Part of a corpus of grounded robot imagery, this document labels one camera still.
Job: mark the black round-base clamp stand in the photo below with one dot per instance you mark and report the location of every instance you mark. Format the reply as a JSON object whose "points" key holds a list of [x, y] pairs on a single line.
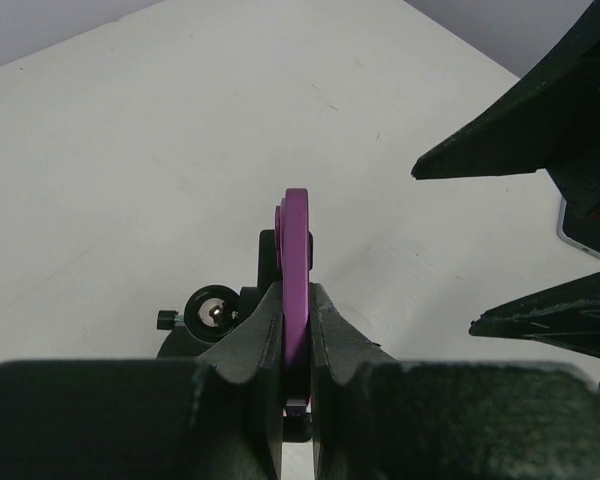
{"points": [[214, 311]]}

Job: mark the purple phone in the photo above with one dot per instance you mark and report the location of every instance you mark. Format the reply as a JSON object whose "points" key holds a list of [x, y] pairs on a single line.
{"points": [[293, 247]]}

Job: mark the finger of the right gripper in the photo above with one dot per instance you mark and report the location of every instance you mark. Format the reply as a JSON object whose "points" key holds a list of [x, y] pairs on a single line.
{"points": [[566, 316], [518, 132]]}

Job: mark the white-edged phone on right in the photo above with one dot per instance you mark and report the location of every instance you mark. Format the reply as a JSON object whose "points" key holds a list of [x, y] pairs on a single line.
{"points": [[582, 234]]}

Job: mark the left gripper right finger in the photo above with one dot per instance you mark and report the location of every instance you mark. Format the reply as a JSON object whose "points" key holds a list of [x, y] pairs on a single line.
{"points": [[376, 417]]}

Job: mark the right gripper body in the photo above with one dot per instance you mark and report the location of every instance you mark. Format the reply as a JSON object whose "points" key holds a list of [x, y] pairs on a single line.
{"points": [[574, 164]]}

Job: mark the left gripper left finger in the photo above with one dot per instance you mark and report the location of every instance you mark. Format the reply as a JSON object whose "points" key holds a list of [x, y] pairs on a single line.
{"points": [[217, 416]]}

